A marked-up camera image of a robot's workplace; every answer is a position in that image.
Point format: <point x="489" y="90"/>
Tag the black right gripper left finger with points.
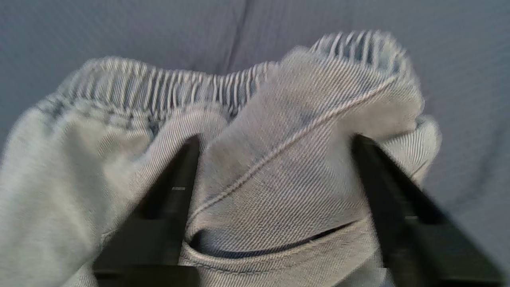
<point x="159" y="223"/>

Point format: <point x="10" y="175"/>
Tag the blue bed cover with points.
<point x="159" y="28"/>

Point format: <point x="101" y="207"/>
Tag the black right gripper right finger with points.
<point x="414" y="223"/>

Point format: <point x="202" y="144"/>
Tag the light blue denim shorts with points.
<point x="287" y="159"/>

